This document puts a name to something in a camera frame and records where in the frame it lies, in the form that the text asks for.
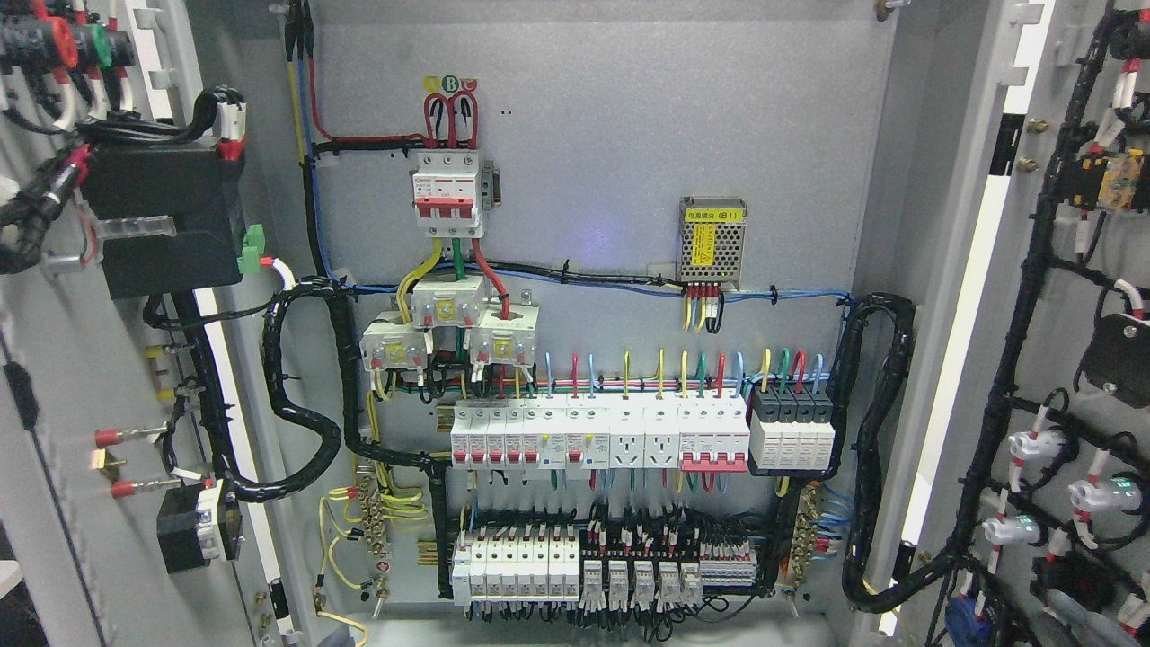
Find grey cabinet door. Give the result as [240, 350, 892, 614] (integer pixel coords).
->
[845, 1, 1147, 646]
[0, 0, 297, 647]

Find white current transformers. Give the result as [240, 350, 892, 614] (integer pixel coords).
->
[358, 275, 539, 372]

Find white socket breaker row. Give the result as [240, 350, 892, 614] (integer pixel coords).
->
[449, 393, 750, 479]

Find metal mesh power supply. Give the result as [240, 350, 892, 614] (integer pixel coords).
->
[677, 197, 748, 286]

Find red main circuit breaker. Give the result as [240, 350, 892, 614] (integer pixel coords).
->
[411, 151, 489, 239]

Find black white surge protector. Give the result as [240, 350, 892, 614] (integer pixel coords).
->
[750, 386, 841, 480]

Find brass ground bar left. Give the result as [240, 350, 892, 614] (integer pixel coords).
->
[357, 462, 392, 617]

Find brass ground bar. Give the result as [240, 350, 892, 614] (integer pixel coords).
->
[787, 482, 822, 590]
[357, 462, 392, 617]

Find brass ground bar right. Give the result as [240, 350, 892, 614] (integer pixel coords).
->
[787, 482, 822, 590]

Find black digital power meter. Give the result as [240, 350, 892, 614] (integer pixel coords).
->
[83, 143, 245, 299]

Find black cable loom left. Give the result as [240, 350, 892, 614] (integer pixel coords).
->
[198, 277, 450, 504]

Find white rotary selector switch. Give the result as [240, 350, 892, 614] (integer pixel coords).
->
[156, 480, 243, 573]

